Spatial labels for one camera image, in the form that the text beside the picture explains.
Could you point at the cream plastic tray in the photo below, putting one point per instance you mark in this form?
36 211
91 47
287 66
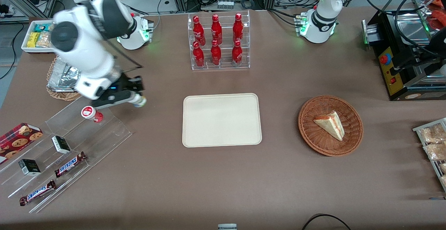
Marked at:
221 120

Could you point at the green-lid yogurt cup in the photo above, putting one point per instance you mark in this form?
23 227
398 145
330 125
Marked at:
140 101

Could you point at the wrapped triangle sandwich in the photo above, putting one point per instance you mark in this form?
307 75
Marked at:
331 124

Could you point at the red cola bottle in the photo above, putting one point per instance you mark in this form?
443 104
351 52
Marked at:
198 56
198 31
237 54
238 29
216 55
216 30

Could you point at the light wicker basket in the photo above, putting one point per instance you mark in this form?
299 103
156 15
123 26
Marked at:
61 96

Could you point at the Snickers chocolate bar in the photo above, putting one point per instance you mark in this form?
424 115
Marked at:
37 192
70 164

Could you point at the teal snack packet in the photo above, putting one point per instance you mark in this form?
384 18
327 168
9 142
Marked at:
42 27

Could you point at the white power strip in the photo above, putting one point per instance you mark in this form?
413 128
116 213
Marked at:
225 5

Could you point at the clear acrylic stepped stand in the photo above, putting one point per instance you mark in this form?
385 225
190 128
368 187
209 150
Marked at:
104 136

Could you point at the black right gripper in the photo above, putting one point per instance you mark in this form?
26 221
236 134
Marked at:
124 84

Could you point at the small black box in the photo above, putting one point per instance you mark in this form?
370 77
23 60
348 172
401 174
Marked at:
29 167
61 145

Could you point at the small grey device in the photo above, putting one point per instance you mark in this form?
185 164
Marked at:
227 227

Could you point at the silver foil packet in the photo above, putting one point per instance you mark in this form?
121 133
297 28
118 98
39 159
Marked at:
62 78

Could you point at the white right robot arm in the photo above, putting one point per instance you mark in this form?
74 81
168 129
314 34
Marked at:
87 48

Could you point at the clear acrylic bottle rack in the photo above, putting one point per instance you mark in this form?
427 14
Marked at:
226 54

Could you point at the black machine with yellow panel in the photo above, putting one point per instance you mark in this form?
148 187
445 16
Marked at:
390 69

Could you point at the red cookie box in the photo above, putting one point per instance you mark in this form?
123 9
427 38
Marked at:
19 139

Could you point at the clear cracker packet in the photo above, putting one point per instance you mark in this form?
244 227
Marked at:
44 39

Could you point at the yellow snack packet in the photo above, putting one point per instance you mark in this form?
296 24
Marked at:
33 39

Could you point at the clear bag of crackers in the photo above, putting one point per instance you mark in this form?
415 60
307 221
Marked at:
435 151
433 134

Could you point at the white plastic bin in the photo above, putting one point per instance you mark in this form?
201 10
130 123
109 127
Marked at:
25 47

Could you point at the round brown wicker basket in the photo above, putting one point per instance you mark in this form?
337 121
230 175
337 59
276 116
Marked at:
313 139

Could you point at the red gum bottle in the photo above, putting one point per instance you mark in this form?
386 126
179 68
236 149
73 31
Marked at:
91 113

